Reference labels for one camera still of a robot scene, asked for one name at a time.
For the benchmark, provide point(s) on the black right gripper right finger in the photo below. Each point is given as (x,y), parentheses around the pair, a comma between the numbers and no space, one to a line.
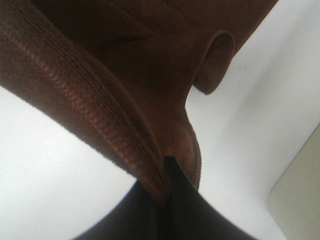
(194,218)

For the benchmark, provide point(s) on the brown towel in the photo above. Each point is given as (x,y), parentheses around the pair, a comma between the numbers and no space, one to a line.
(117,73)

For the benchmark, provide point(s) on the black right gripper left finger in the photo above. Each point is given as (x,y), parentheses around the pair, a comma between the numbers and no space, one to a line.
(136,217)

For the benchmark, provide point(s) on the beige plastic bin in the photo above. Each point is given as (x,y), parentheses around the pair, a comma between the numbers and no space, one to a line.
(294,201)

